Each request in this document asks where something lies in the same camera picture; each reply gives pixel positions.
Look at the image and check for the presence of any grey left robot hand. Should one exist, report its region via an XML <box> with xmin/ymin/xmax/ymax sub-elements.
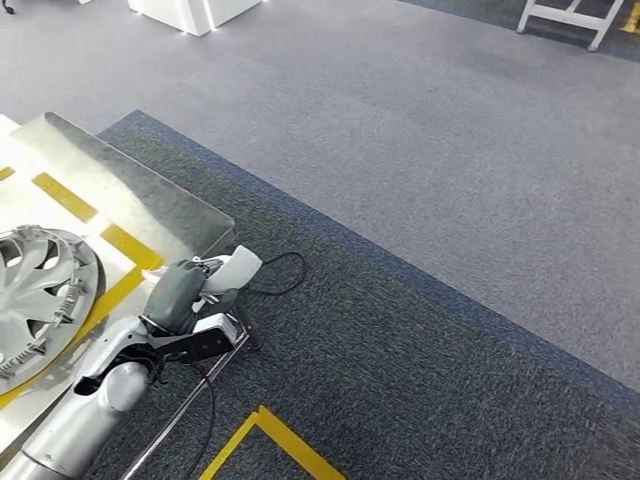
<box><xmin>141</xmin><ymin>256</ymin><xmax>241</xmax><ymax>338</ymax></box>

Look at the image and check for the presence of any white curved plastic part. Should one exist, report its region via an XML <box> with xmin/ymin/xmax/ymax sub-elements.
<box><xmin>141</xmin><ymin>245</ymin><xmax>263</xmax><ymax>314</ymax></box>

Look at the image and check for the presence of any steel workbench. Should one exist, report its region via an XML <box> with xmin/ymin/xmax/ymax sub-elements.
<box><xmin>0</xmin><ymin>111</ymin><xmax>251</xmax><ymax>480</ymax></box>

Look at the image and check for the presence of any grey plastic wheel hubcap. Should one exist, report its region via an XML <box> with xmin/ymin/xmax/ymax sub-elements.
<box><xmin>0</xmin><ymin>225</ymin><xmax>101</xmax><ymax>399</ymax></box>

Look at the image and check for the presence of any white lit display block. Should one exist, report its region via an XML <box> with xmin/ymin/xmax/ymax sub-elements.
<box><xmin>127</xmin><ymin>0</ymin><xmax>263</xmax><ymax>38</ymax></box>

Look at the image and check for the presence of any yellow floor tape strip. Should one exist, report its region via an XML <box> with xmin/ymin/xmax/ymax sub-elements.
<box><xmin>620</xmin><ymin>0</ymin><xmax>640</xmax><ymax>36</ymax></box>

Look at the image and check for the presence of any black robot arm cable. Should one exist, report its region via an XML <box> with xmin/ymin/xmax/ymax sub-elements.
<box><xmin>180</xmin><ymin>360</ymin><xmax>217</xmax><ymax>480</ymax></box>

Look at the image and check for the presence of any black floor cable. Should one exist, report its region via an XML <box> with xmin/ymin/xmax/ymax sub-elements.
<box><xmin>239</xmin><ymin>251</ymin><xmax>307</xmax><ymax>352</ymax></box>

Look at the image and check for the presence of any white metal frame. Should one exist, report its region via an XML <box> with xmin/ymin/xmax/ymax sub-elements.
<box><xmin>516</xmin><ymin>0</ymin><xmax>626</xmax><ymax>53</ymax></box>

